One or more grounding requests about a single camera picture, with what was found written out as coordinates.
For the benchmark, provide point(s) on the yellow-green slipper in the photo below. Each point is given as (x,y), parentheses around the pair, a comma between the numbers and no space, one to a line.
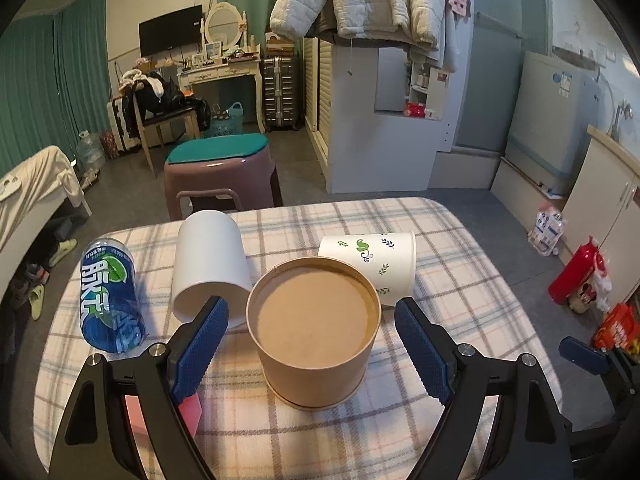
(64,249)

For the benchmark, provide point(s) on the white cabinet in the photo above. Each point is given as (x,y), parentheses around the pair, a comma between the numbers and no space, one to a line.
(604,204)

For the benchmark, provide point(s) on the red thermos bottle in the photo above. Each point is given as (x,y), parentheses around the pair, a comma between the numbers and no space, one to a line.
(583,264)

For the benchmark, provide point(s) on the teal basket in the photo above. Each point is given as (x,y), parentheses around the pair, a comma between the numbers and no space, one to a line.
(226,122)

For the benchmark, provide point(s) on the wooden chair with clothes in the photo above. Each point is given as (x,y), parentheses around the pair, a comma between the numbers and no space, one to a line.
(150,100)

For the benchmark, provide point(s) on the white cylindrical cup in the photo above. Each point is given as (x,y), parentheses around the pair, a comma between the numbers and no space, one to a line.
(210,261)

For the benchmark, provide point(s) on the black television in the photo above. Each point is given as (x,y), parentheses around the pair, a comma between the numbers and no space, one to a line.
(172,30)

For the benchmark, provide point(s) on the white puffer jacket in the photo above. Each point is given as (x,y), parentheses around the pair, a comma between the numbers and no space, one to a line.
(415,22)

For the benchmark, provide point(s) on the black suitcase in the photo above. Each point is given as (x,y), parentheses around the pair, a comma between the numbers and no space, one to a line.
(280,92)

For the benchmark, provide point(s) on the white leaf-print paper cup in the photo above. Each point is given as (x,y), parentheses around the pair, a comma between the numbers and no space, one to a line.
(388,261)

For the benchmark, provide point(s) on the white snack bag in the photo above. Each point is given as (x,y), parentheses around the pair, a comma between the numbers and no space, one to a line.
(548,228)

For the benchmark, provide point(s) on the blue drink can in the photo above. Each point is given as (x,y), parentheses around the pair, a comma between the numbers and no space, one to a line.
(110,317)

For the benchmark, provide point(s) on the water jug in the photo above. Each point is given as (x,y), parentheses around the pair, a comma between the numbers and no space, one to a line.
(90,151)

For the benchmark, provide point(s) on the white dressing table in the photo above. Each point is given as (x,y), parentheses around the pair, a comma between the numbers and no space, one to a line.
(247,67)

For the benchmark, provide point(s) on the green curtain left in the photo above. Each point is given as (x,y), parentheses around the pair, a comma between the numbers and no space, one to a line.
(54,81)

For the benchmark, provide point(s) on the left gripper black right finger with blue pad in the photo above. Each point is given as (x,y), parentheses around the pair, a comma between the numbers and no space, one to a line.
(527,440)

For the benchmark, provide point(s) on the brown kraft paper cup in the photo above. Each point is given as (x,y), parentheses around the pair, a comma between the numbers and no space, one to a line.
(314,321)

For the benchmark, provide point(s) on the bed with beige sheet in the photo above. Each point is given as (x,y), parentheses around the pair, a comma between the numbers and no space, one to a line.
(43,176)

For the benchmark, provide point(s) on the purple stool with green cushion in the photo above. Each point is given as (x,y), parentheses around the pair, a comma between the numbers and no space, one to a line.
(235,172)

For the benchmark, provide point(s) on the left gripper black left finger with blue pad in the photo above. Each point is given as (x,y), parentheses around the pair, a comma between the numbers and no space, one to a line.
(95,439)

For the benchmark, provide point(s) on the white washing machine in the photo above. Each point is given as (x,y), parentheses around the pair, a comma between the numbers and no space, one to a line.
(547,139)

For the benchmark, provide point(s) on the oval vanity mirror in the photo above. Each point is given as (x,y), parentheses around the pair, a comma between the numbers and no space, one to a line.
(224,24)

